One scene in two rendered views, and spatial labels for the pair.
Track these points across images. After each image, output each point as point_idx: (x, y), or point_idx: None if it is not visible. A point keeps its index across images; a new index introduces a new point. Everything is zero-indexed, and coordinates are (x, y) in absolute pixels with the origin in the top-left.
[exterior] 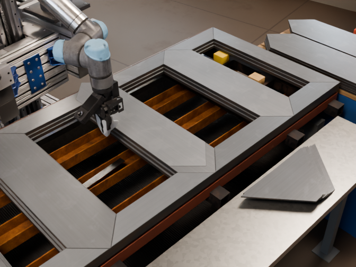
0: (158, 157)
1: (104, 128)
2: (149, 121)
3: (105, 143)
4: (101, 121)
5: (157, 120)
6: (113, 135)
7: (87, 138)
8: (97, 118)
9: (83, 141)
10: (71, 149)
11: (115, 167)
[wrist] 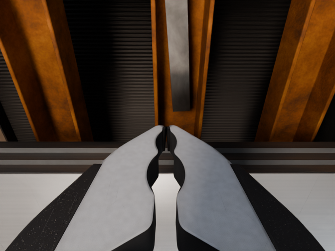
0: (5, 176)
1: (131, 163)
2: (169, 237)
3: (266, 118)
4: (176, 202)
5: (155, 246)
6: (219, 147)
7: (317, 101)
8: (233, 202)
9: (320, 86)
10: (333, 46)
11: (172, 81)
